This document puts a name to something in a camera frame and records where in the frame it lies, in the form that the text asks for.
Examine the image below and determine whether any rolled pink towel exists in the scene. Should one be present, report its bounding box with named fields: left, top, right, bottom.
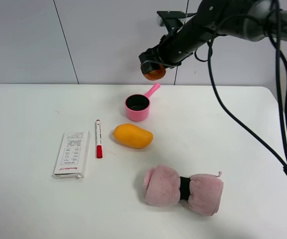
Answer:
left=144, top=165, right=224, bottom=216

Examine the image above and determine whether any toy fruit tart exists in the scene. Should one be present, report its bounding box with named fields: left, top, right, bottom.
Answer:
left=144, top=66, right=166, bottom=81

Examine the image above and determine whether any white paper box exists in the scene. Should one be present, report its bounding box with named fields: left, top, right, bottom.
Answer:
left=53, top=129, right=91, bottom=179

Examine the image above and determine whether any yellow mango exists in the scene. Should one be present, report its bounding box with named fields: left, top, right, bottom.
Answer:
left=112, top=123, right=154, bottom=149

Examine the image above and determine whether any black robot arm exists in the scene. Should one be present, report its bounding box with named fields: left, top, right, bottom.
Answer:
left=139, top=0, right=287, bottom=75

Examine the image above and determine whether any black cable bundle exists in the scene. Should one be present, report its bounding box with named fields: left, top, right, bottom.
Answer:
left=194, top=0, right=287, bottom=210

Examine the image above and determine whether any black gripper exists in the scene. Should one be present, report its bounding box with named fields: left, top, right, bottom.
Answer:
left=139, top=35, right=182, bottom=74

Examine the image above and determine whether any pink toy saucepan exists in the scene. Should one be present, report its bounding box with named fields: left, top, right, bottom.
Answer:
left=124, top=83, right=161, bottom=122

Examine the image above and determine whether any red white marker pen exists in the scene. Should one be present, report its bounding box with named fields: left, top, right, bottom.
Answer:
left=95, top=120, right=103, bottom=158

